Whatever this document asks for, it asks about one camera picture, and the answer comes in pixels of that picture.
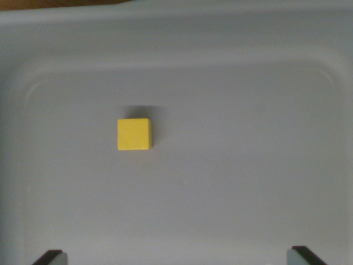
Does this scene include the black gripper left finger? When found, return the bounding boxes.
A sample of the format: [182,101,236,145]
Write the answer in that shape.
[31,250,68,265]

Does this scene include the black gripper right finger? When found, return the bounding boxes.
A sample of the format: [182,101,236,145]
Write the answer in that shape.
[286,245,329,265]

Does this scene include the grey plastic bin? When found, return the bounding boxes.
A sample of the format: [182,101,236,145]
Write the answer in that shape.
[0,1,353,265]

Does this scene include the yellow wooden cube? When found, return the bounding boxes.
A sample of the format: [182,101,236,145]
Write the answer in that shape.
[117,118,153,151]

